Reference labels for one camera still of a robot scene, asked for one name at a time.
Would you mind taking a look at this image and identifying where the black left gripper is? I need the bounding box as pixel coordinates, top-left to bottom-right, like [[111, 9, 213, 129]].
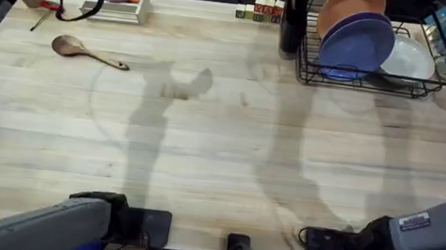
[[65, 187, 132, 244]]

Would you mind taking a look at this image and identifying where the black left wrist plate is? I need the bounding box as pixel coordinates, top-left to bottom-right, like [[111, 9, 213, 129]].
[[124, 206, 174, 250]]

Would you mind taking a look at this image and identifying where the blue plate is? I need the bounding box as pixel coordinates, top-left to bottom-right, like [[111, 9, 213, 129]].
[[316, 13, 399, 86]]

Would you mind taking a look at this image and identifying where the red hand tool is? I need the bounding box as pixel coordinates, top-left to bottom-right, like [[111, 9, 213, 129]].
[[38, 0, 67, 16]]

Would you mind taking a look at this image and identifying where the purple plate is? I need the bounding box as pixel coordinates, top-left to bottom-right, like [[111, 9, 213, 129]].
[[319, 7, 395, 56]]

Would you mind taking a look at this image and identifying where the orange plate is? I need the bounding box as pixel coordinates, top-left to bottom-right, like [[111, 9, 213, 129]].
[[314, 0, 388, 45]]

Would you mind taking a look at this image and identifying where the wooden spoon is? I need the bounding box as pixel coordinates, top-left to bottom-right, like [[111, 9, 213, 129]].
[[49, 33, 133, 72]]

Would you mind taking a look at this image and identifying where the white bowl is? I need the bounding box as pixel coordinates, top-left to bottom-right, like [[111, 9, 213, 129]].
[[377, 33, 439, 87]]

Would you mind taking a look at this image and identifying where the thin dark stick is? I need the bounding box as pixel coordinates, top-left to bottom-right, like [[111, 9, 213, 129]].
[[29, 9, 52, 34]]

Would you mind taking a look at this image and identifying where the dark tall bottle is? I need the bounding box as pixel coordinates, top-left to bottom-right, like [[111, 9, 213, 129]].
[[276, 0, 312, 63]]

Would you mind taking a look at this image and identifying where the heap of toy blocks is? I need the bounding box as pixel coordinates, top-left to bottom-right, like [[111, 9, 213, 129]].
[[234, 0, 287, 26]]

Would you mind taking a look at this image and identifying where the black rail clamp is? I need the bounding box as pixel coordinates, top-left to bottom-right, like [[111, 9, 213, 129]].
[[225, 232, 252, 250]]

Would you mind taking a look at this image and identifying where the black wire dish rack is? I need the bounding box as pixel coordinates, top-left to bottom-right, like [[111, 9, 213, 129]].
[[293, 0, 446, 103]]

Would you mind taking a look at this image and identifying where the black strap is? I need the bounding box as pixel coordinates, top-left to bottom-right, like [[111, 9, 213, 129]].
[[53, 0, 107, 26]]

